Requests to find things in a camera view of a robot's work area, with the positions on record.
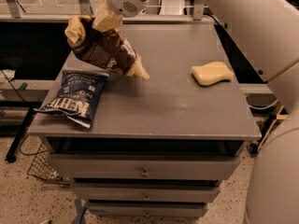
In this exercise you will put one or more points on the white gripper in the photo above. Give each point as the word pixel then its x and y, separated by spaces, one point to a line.
pixel 122 1

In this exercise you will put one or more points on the brown chip bag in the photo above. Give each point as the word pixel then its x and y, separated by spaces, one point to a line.
pixel 108 50

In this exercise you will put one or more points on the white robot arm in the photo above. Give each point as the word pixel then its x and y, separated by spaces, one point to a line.
pixel 267 32

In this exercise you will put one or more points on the blue Kettle chip bag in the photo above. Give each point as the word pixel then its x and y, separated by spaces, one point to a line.
pixel 78 97

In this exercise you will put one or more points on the yellow sponge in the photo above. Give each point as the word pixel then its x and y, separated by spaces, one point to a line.
pixel 212 73

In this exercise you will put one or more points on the grey drawer cabinet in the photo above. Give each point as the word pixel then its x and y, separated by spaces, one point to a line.
pixel 168 114

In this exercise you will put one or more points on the top grey drawer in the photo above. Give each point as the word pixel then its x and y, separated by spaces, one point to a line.
pixel 144 167

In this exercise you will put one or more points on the grey drawer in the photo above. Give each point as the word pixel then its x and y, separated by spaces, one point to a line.
pixel 144 167
pixel 145 193
pixel 148 209

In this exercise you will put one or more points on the black table leg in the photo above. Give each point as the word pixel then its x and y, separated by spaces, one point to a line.
pixel 10 157

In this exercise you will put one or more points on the middle grey drawer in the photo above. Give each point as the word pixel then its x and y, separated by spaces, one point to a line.
pixel 145 193

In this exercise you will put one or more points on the bottom grey drawer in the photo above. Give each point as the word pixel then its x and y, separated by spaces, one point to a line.
pixel 148 209

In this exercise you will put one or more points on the metal window frame rail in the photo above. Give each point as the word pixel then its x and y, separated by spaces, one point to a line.
pixel 53 10

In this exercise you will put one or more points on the wire mesh basket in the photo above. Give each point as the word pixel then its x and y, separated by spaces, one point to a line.
pixel 41 169

